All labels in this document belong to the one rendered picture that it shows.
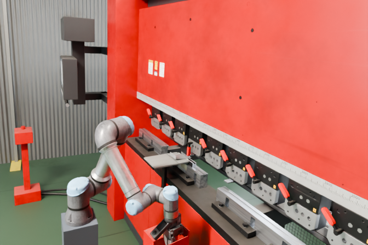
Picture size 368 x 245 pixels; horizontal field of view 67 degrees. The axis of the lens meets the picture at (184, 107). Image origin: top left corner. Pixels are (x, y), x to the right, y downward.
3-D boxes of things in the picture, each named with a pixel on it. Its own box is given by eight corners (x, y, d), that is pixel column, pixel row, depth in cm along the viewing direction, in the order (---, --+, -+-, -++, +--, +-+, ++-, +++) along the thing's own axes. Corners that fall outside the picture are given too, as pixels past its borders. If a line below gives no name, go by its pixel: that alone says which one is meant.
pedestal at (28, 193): (15, 196, 313) (9, 126, 294) (39, 191, 326) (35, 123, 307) (15, 205, 296) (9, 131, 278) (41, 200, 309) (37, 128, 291)
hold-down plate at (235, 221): (211, 206, 162) (211, 202, 161) (218, 204, 165) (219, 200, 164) (247, 238, 137) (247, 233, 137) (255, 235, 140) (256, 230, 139)
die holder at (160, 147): (138, 138, 269) (138, 128, 267) (144, 137, 272) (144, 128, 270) (161, 157, 228) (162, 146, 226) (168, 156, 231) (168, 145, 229)
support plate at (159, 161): (143, 158, 195) (143, 157, 195) (176, 153, 208) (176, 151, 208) (154, 169, 180) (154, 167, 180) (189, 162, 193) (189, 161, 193)
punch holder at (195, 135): (187, 149, 189) (189, 126, 185) (197, 147, 193) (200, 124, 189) (200, 157, 176) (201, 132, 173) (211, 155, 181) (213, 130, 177)
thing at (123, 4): (107, 208, 302) (107, -20, 251) (175, 191, 346) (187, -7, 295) (113, 221, 281) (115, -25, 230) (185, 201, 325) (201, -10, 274)
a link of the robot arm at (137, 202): (92, 120, 133) (142, 213, 126) (109, 116, 142) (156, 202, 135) (80, 131, 139) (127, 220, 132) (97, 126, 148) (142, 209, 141)
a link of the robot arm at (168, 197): (167, 182, 144) (181, 187, 139) (167, 201, 147) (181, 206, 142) (158, 190, 137) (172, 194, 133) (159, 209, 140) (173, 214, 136)
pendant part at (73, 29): (63, 102, 295) (60, 18, 276) (87, 101, 306) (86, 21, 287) (66, 115, 251) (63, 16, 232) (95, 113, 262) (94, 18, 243)
